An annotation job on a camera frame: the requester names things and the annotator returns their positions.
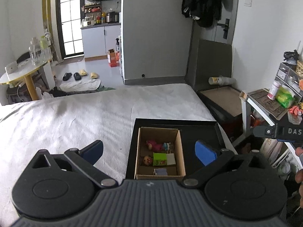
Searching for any white kitchen cabinet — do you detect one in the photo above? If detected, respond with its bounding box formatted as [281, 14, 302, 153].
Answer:
[80, 24, 122, 60]

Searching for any round table with yellow leg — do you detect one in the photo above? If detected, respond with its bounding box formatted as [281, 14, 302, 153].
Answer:
[0, 58, 53, 101]

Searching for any yellow paper cup stack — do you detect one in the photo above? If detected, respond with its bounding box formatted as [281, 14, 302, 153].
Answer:
[208, 76, 236, 86]

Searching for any person's right hand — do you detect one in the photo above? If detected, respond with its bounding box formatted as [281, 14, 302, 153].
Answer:
[295, 147, 303, 183]

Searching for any pink toy figure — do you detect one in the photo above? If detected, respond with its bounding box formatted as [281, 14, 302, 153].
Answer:
[145, 140, 165, 151]

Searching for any black hanging jacket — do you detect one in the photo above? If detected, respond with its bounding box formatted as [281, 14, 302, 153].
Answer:
[182, 0, 222, 28]

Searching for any white bottle with pink label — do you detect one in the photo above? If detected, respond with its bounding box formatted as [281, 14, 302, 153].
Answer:
[267, 80, 281, 100]

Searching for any white device on table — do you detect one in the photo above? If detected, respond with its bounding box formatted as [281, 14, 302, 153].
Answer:
[5, 61, 18, 75]

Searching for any patterned desk mat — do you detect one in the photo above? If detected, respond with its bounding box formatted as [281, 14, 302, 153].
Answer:
[250, 89, 296, 121]

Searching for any clear glass bottle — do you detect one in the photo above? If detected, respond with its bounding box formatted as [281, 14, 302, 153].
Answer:
[29, 37, 41, 66]

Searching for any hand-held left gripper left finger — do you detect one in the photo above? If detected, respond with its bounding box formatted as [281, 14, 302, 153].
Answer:
[30, 140, 119, 189]

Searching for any person's foot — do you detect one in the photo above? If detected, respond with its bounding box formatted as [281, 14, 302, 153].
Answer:
[238, 143, 252, 155]

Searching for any black tray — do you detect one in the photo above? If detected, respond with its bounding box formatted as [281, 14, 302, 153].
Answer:
[125, 118, 226, 180]

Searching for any black-framed glass door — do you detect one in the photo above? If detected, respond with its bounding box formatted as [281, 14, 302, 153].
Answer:
[55, 0, 85, 58]

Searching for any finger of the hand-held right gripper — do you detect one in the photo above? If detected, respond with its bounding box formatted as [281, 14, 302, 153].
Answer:
[253, 125, 278, 138]

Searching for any white floor mat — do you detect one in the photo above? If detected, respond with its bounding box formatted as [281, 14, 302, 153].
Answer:
[59, 78, 102, 92]

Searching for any red carton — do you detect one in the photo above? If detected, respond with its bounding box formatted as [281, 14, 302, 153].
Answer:
[107, 49, 120, 67]

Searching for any brown cardboard box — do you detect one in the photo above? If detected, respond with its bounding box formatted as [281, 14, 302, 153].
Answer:
[134, 127, 186, 180]

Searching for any grey drawer organiser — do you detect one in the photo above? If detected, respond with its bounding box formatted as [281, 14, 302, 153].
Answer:
[276, 62, 303, 93]

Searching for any white plug charger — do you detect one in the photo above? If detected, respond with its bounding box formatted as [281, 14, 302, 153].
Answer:
[166, 153, 177, 166]

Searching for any green toy cube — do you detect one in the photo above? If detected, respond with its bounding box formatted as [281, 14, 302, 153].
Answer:
[153, 152, 167, 166]

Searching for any green tissue pack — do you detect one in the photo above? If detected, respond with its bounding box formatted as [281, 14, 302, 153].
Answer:
[277, 86, 297, 108]

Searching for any black door lock handle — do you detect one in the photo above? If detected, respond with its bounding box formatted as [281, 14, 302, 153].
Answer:
[218, 18, 230, 39]

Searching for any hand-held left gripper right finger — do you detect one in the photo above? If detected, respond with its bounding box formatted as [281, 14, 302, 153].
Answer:
[182, 140, 271, 188]

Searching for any black desk with white frame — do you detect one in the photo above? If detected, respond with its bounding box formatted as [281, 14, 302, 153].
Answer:
[241, 89, 303, 171]

